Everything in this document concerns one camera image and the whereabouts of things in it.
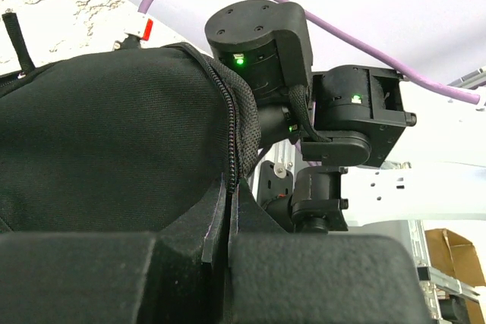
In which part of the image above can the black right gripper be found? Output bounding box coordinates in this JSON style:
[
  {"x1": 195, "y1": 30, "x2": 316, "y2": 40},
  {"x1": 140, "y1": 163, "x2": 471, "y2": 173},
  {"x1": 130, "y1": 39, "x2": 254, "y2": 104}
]
[{"x1": 258, "y1": 104, "x2": 300, "y2": 149}]

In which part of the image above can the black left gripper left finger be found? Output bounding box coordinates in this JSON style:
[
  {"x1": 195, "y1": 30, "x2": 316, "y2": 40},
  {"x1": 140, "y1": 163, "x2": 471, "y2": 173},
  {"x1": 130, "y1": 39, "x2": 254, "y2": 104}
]
[{"x1": 1, "y1": 183, "x2": 226, "y2": 323}]

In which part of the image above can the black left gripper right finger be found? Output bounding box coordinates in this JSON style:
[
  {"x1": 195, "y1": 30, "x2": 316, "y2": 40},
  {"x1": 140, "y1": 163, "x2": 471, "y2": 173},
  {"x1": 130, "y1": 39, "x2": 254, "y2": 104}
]
[{"x1": 229, "y1": 182, "x2": 431, "y2": 323}]

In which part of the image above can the black student backpack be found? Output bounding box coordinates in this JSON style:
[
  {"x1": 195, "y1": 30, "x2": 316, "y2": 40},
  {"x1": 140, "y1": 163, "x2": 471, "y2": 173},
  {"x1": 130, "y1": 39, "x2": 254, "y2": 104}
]
[{"x1": 1, "y1": 12, "x2": 261, "y2": 232}]

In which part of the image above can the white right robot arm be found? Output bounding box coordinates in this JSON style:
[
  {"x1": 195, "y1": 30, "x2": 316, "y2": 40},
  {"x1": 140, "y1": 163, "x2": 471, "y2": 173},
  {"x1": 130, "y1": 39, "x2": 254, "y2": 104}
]
[{"x1": 205, "y1": 0, "x2": 485, "y2": 232}]

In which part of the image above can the black mounting plate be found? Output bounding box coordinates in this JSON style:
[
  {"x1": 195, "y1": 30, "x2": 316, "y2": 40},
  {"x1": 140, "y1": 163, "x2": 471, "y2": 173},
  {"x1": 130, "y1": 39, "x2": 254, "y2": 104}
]
[{"x1": 256, "y1": 160, "x2": 294, "y2": 208}]

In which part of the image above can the brown cardboard box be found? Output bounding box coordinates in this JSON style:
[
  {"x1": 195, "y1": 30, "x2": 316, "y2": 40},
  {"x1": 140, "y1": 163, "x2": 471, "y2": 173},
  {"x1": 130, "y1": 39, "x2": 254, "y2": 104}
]
[{"x1": 425, "y1": 228, "x2": 485, "y2": 323}]

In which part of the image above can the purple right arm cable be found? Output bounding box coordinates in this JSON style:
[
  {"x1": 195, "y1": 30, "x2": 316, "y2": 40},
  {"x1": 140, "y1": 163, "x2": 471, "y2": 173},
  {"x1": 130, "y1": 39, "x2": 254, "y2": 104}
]
[{"x1": 137, "y1": 0, "x2": 486, "y2": 105}]

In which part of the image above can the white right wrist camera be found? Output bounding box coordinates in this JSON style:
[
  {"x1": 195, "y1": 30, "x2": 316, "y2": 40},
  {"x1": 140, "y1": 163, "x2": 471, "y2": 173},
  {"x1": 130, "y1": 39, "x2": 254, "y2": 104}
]
[{"x1": 113, "y1": 12, "x2": 153, "y2": 51}]

